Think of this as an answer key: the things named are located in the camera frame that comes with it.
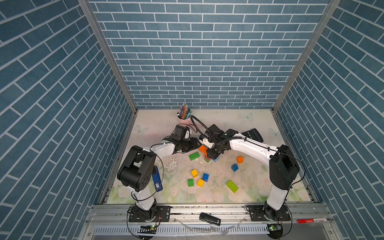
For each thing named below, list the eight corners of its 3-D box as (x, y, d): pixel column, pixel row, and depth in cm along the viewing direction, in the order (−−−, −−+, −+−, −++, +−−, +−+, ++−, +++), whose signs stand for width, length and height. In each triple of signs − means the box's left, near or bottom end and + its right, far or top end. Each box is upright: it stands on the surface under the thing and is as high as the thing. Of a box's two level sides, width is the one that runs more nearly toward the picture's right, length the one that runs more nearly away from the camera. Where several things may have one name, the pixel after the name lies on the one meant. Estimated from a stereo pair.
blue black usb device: (157, 192, 82) (155, 190, 79) (152, 170, 91) (150, 167, 88) (163, 189, 83) (162, 187, 80) (158, 167, 92) (156, 165, 89)
